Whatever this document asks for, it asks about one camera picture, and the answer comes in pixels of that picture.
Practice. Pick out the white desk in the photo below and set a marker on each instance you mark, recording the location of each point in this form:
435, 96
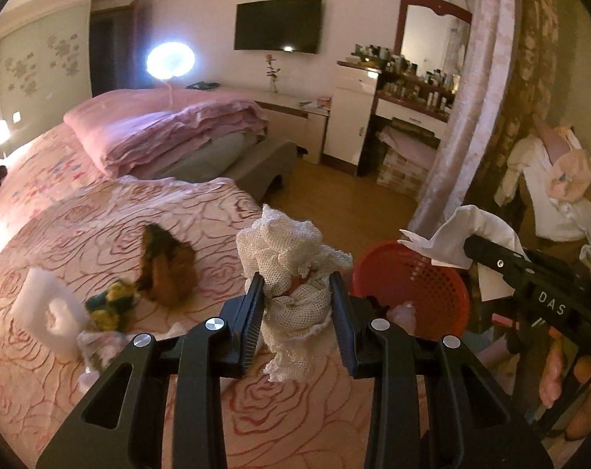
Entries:
295, 107

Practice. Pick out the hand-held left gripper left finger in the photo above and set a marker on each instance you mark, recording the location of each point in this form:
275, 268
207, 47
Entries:
254, 312

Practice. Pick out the row of cosmetic bottles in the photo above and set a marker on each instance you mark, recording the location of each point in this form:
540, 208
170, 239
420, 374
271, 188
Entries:
407, 68

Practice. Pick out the grey upholstered bench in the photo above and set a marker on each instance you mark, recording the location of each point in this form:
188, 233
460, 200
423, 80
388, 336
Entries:
256, 166

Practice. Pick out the wooden framed mirror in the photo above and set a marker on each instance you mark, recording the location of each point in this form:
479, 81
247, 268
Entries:
432, 29

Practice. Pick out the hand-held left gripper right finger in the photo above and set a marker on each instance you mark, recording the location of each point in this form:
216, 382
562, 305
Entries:
343, 322

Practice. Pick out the pink folded cloth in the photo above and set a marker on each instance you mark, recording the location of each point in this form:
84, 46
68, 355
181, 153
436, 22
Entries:
407, 139

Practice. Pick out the dark wooden door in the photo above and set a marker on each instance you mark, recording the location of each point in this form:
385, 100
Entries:
112, 49

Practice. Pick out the rose in glass vase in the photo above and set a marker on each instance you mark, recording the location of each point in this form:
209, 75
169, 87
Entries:
274, 85

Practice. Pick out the rose pattern bedspread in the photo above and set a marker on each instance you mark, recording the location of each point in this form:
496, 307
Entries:
129, 215

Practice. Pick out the pink floral bed sheet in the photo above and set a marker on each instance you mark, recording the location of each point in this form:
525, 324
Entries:
46, 166

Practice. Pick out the white mesh cloth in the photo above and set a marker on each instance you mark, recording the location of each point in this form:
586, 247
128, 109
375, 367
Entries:
285, 249

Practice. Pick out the teal yellow fluffy rag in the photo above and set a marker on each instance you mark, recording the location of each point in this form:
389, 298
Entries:
109, 305

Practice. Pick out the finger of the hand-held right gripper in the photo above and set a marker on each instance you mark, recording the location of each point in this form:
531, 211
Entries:
500, 256

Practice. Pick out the black wall television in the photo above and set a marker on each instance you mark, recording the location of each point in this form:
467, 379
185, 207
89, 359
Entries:
278, 27

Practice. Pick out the white paper napkin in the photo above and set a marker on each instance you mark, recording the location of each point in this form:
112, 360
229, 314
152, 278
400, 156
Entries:
461, 232

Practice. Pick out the white cabinet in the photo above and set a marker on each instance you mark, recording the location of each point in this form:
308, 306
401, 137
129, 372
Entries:
349, 122

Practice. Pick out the red plastic basket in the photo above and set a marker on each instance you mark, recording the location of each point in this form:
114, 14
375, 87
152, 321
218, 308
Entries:
422, 298

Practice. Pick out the white garment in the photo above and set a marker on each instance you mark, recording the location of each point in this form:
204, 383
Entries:
549, 180

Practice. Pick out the brown bag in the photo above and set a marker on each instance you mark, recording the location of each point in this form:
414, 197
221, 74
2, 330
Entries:
170, 268

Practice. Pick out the pink plush garment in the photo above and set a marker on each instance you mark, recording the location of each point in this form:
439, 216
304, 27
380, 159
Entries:
576, 168

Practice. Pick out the person's right hand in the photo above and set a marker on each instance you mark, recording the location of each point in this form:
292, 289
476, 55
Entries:
553, 376

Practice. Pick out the dressing table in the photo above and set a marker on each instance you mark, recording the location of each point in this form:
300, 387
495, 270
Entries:
407, 115

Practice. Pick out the stacked cardboard boxes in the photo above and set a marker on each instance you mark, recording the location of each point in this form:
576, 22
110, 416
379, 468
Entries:
403, 173

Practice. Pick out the pink plastic bag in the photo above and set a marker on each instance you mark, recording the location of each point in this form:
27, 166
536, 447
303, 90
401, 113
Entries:
403, 317

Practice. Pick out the folded pink quilt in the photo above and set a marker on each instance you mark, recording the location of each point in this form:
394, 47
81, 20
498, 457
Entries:
168, 122

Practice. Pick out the brown floral curtain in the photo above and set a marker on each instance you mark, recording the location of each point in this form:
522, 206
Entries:
544, 58

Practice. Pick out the pink curtain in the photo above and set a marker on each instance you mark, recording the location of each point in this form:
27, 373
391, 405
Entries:
476, 107

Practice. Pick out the brown chair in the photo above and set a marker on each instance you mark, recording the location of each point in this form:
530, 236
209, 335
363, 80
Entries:
522, 195

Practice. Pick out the floral sliding wardrobe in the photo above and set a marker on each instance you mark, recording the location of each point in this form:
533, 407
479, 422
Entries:
36, 68

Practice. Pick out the white foam block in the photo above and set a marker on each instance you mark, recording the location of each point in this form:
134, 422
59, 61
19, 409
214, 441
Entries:
36, 303

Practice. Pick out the pink flat box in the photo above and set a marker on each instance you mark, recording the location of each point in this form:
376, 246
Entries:
505, 323

